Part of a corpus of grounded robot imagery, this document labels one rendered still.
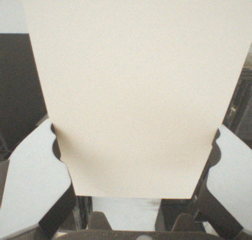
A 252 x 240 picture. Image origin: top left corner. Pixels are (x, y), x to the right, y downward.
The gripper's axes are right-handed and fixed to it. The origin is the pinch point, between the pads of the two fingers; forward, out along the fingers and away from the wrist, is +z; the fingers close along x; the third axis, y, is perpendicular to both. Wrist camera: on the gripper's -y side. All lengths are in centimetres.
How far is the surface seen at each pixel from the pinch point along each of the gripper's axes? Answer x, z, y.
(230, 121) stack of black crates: 57, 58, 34
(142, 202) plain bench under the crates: 11, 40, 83
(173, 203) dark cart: 61, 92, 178
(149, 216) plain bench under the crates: 17, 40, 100
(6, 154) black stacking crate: -39, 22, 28
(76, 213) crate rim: -18, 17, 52
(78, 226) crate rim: -19, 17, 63
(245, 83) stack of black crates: 58, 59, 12
